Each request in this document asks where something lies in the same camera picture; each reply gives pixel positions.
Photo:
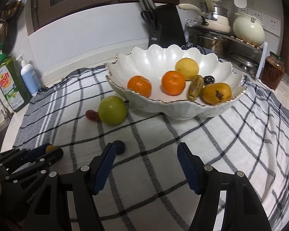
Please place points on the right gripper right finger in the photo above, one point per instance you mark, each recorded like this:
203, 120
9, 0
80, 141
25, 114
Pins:
243, 209

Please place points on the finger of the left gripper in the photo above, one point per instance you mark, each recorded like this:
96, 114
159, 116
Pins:
15, 158
29, 169

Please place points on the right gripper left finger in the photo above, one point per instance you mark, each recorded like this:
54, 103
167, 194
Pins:
50, 209

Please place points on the dark blue plum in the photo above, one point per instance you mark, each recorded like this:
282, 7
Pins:
120, 147

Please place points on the small red fruit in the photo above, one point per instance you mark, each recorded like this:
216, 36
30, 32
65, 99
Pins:
92, 116

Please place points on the green apple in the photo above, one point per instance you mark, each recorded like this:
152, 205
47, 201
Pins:
112, 110

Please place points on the orange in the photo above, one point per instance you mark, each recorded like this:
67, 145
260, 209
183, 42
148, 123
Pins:
173, 83
140, 84

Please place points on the yellow mango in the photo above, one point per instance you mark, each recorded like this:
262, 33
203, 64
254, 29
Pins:
216, 93

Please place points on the spotted banana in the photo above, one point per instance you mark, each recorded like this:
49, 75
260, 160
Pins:
195, 88

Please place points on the dark red plum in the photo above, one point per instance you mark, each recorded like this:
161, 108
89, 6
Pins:
208, 80

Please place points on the yellow lemon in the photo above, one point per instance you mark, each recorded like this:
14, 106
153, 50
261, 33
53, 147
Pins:
189, 68

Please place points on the grey checked kitchen cloth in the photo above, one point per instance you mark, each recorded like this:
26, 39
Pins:
147, 189

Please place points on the metal kitchen shelf rack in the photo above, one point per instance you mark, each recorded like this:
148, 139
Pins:
255, 53

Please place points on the black kitchen scissors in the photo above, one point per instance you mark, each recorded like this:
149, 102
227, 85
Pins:
149, 16

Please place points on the steel faucet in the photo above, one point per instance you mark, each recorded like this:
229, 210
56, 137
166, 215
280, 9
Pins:
6, 113

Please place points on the green dish soap bottle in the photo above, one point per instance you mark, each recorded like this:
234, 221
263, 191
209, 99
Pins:
11, 83

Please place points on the blue pump lotion bottle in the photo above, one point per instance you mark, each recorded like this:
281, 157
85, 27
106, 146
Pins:
29, 76

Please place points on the white scalloped fruit bowl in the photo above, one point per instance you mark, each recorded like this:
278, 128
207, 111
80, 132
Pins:
153, 63

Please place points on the glass jar red sauce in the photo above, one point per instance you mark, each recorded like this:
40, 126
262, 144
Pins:
273, 71

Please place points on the steel lid under shelf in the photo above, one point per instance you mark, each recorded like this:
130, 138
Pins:
245, 63

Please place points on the hanging brass ladle pot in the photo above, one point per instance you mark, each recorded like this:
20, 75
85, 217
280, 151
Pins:
11, 10

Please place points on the steel pot under shelf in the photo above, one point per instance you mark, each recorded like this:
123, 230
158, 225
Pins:
219, 45

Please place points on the black knife block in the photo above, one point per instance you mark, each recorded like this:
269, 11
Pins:
170, 29

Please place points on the cream ceramic pot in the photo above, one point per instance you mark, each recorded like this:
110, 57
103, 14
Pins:
249, 29

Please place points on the white wall power outlets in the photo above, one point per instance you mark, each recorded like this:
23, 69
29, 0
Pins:
270, 24

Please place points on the cream saucepan with handle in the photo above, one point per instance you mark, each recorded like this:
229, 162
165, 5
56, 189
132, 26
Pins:
211, 16

